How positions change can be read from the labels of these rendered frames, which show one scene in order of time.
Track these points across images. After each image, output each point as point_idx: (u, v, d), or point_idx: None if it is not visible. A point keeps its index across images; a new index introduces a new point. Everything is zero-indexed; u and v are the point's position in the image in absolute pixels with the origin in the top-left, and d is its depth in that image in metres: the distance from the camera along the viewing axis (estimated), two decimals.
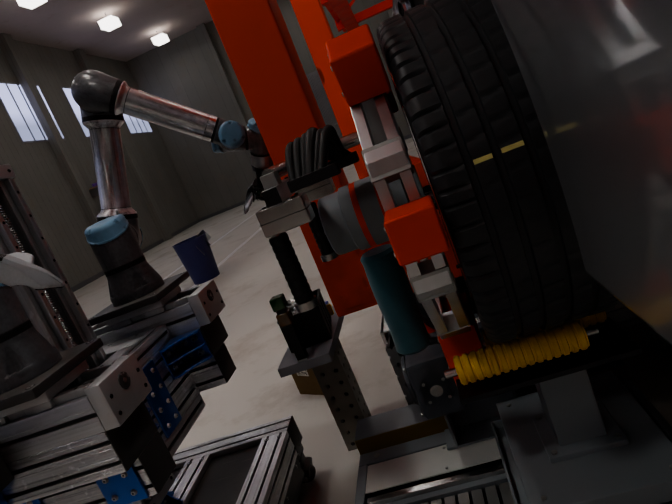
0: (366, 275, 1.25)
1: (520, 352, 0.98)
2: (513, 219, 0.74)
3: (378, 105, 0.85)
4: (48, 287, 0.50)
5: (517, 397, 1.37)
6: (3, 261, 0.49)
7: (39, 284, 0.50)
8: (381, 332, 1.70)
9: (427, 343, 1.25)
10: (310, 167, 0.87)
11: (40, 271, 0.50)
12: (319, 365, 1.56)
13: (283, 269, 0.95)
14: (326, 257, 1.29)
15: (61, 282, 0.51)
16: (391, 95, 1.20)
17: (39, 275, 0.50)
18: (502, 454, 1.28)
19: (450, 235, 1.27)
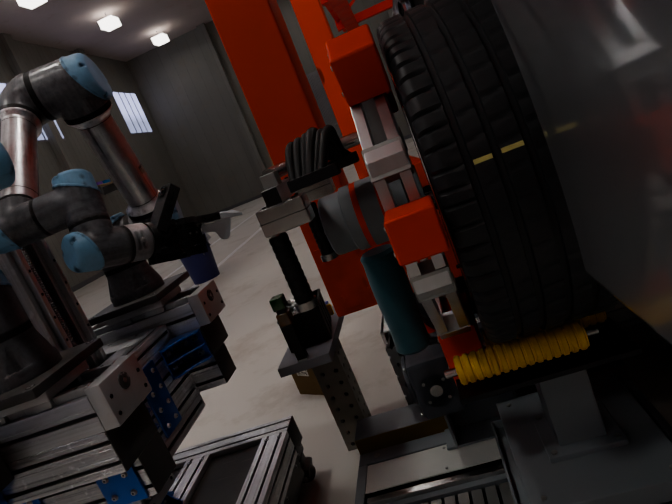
0: (366, 275, 1.25)
1: (520, 352, 0.98)
2: (513, 219, 0.74)
3: (378, 105, 0.85)
4: None
5: (517, 397, 1.37)
6: None
7: None
8: (381, 332, 1.70)
9: (427, 343, 1.25)
10: (310, 167, 0.87)
11: None
12: (319, 365, 1.56)
13: (283, 269, 0.95)
14: (326, 257, 1.29)
15: None
16: (391, 95, 1.20)
17: None
18: (502, 454, 1.28)
19: (450, 235, 1.27)
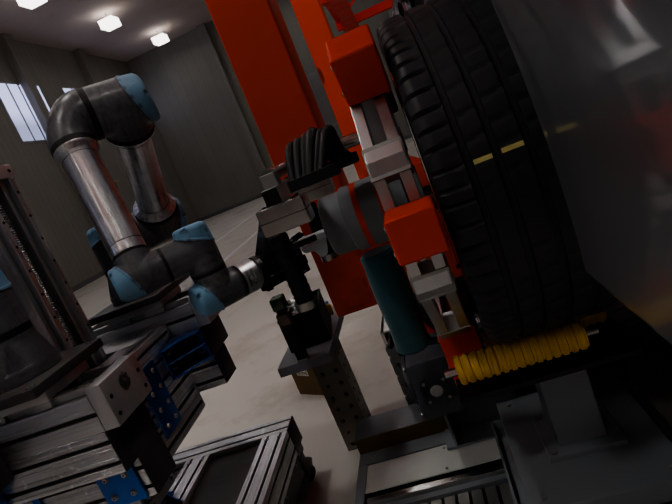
0: (366, 275, 1.25)
1: (520, 352, 0.98)
2: (513, 219, 0.74)
3: (378, 105, 0.85)
4: None
5: (517, 397, 1.37)
6: None
7: None
8: (381, 332, 1.70)
9: (427, 343, 1.25)
10: (310, 167, 0.87)
11: None
12: (319, 365, 1.56)
13: (283, 269, 0.95)
14: (326, 257, 1.29)
15: None
16: (391, 95, 1.20)
17: None
18: (502, 454, 1.28)
19: (450, 235, 1.27)
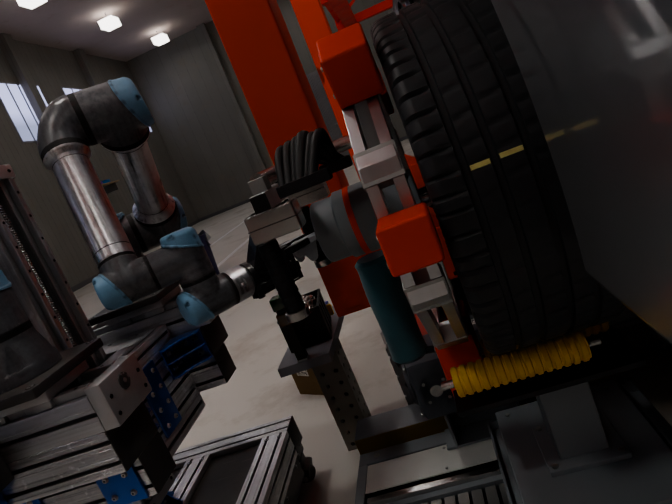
0: (361, 282, 1.21)
1: (520, 364, 0.95)
2: (512, 228, 0.70)
3: (371, 107, 0.82)
4: None
5: (517, 406, 1.34)
6: None
7: None
8: (381, 332, 1.70)
9: (424, 352, 1.22)
10: (300, 172, 0.84)
11: None
12: (319, 365, 1.56)
13: (273, 278, 0.92)
14: (320, 263, 1.25)
15: None
16: (386, 96, 1.16)
17: None
18: (498, 455, 1.28)
19: None
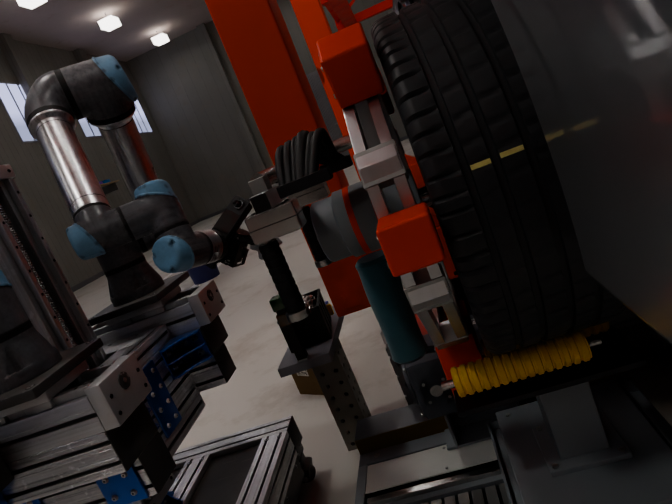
0: (361, 282, 1.21)
1: (520, 364, 0.95)
2: (512, 227, 0.70)
3: (371, 107, 0.82)
4: None
5: (517, 406, 1.34)
6: None
7: None
8: (381, 332, 1.70)
9: (424, 352, 1.22)
10: (300, 172, 0.84)
11: None
12: (319, 365, 1.56)
13: (273, 278, 0.92)
14: (320, 263, 1.25)
15: None
16: (387, 96, 1.16)
17: None
18: (498, 455, 1.28)
19: None
